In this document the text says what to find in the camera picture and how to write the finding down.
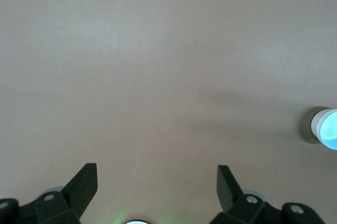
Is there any white bowl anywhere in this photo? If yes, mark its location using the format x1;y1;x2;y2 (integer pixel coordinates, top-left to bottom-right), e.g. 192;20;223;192
310;108;334;144

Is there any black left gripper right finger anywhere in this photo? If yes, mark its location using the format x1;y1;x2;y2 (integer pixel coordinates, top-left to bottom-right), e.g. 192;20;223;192
210;165;325;224

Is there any brown table cover mat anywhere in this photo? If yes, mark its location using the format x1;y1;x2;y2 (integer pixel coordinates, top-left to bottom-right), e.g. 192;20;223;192
0;0;337;224

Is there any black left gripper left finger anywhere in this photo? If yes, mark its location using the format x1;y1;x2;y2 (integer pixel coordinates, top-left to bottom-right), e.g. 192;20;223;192
0;163;98;224

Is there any blue bowl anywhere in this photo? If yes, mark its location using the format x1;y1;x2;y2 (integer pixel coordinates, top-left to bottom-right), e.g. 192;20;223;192
319;109;337;151

